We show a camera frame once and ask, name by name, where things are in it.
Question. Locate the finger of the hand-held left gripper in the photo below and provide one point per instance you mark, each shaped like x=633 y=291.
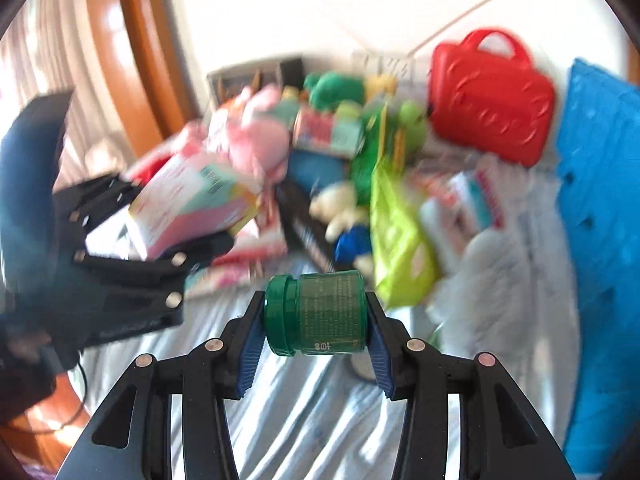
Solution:
x=97 y=197
x=130 y=290

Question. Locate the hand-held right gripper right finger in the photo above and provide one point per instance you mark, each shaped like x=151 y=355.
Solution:
x=381 y=362

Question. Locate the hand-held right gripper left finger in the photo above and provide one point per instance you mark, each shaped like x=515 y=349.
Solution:
x=249 y=356

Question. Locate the green plastic jar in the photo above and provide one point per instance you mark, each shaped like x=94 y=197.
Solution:
x=320 y=315

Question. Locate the pink and teal carton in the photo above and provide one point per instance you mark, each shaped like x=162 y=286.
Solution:
x=195 y=200

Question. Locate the lime green bag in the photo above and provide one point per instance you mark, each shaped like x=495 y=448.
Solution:
x=400 y=245

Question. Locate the striped curtain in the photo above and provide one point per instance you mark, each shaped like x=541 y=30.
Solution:
x=45 y=50

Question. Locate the white and blue plush toy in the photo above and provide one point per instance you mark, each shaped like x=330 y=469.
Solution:
x=340 y=210

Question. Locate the pink plush toy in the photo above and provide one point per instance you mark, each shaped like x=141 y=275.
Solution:
x=255 y=135

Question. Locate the white printed packet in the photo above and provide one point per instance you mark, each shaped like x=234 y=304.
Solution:
x=465 y=210

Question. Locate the dark green packet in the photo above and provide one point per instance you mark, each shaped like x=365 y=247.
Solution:
x=370 y=160

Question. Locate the red and teal can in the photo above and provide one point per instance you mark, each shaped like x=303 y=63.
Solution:
x=325 y=130

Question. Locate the green plush toy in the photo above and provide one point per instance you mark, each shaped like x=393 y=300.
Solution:
x=335 y=87

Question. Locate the yellow plush toy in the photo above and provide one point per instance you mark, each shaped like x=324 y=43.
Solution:
x=382 y=85

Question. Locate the red toy suitcase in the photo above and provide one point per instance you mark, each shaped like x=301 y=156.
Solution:
x=487 y=105

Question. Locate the wooden wall panel frame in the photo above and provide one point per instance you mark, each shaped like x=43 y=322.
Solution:
x=140 y=35

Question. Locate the dark picture frame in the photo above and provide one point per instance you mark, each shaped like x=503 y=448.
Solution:
x=240 y=77

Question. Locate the white wall socket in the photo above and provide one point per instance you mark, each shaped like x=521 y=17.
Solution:
x=385 y=66

